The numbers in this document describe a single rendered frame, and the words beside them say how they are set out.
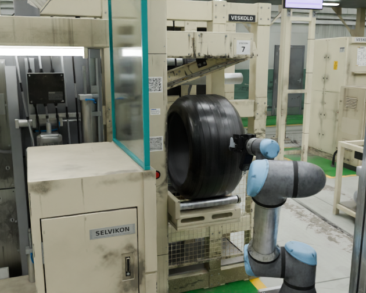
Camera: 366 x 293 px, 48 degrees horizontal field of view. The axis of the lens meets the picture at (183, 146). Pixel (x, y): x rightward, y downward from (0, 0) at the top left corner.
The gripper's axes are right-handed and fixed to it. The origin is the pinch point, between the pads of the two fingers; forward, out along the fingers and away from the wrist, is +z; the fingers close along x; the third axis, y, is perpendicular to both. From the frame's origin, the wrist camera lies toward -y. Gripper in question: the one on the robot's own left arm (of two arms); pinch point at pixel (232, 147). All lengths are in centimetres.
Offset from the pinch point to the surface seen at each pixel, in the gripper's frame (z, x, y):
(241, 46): 40, -29, 54
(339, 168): 172, -213, -49
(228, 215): 19.3, -6.2, -37.9
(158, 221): 26, 30, -38
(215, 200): 17.0, 2.0, -28.7
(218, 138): 2.4, 5.6, 5.0
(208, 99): 16.8, 3.6, 23.6
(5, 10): 928, 129, 278
